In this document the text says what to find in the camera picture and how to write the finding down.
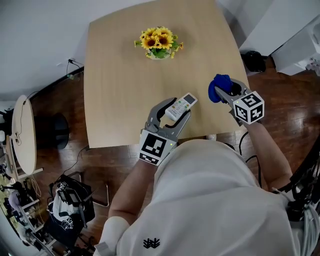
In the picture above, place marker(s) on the person's left forearm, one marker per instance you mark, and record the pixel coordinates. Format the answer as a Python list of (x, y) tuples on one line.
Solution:
[(130, 190)]

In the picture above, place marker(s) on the round wooden side table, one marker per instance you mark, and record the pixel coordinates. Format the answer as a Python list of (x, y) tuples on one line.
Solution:
[(23, 135)]

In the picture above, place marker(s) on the white cabinet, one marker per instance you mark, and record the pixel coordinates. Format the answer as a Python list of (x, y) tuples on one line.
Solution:
[(295, 55)]

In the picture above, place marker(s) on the black lined trash bin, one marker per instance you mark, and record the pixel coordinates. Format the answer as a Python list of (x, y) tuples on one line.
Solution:
[(253, 62)]

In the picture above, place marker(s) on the person's right forearm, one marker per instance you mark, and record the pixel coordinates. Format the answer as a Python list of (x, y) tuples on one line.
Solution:
[(270, 155)]

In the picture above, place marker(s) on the white remote control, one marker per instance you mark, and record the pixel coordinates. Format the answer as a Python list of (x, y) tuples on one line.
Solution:
[(181, 106)]

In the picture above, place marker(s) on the black bag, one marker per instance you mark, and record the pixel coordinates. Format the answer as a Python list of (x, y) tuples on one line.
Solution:
[(72, 220)]

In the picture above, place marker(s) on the blue cloth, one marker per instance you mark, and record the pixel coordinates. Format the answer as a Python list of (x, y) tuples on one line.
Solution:
[(216, 87)]

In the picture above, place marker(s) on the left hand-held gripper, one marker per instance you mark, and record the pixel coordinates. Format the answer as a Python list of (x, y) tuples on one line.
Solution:
[(152, 147)]

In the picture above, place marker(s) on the black round table base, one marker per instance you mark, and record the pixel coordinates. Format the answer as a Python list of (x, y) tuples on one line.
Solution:
[(56, 130)]

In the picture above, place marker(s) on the potted sunflower bouquet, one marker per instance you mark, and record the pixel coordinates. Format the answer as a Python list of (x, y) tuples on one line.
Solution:
[(157, 41)]

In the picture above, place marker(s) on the black waist clamp mount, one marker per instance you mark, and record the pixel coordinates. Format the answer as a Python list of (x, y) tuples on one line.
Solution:
[(300, 200)]

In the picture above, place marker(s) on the person's white shirt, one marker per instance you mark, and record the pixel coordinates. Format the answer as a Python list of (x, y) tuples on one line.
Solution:
[(207, 200)]

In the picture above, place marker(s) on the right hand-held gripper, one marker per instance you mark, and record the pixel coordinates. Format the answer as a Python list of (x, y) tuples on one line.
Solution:
[(250, 107)]

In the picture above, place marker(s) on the metal frame chair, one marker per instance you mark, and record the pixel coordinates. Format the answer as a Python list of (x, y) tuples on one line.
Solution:
[(106, 197)]

